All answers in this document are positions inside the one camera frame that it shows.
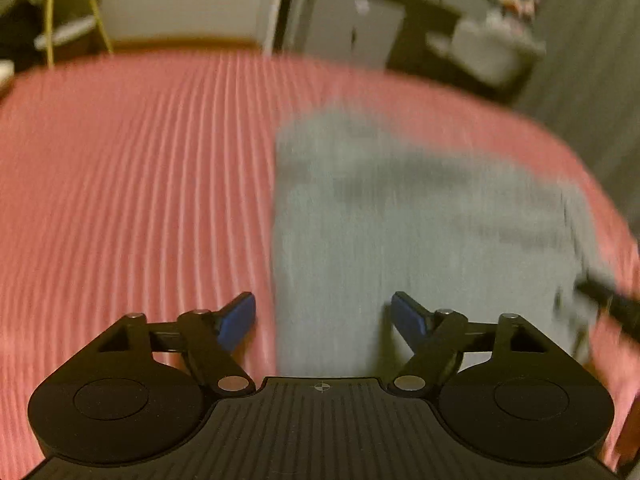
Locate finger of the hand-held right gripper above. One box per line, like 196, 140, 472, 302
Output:
575, 277, 640, 333

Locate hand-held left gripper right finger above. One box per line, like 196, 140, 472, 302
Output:
389, 291, 551, 395

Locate red ribbed bedspread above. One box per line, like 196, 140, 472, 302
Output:
0, 50, 640, 471

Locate white framed standing mirror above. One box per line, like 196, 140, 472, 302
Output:
260, 0, 301, 56

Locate grey pants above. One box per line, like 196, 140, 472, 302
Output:
270, 102, 621, 378

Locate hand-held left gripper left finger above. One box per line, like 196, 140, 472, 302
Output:
97, 291, 257, 395

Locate gold legged side table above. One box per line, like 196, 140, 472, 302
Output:
32, 0, 116, 68

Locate grey cabinet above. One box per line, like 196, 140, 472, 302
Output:
287, 0, 406, 68

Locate black desk with grey drawers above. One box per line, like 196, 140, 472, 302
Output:
390, 0, 541, 91

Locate white stool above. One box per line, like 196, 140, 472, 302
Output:
427, 10, 546, 86

